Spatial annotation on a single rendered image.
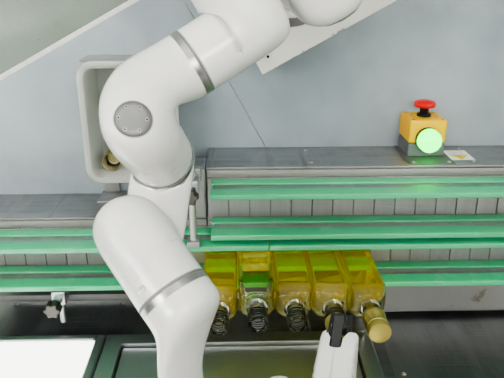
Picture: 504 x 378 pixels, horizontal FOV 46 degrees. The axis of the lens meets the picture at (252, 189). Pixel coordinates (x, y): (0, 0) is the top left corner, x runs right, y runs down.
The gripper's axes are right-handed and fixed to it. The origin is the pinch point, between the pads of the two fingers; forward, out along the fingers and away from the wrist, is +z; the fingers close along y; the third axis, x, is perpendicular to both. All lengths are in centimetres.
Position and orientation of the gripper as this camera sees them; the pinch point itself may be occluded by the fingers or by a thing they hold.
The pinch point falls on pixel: (340, 335)
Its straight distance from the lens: 88.8
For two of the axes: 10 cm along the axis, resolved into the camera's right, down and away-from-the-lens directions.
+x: -9.7, -0.8, 2.1
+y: 0.0, -9.3, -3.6
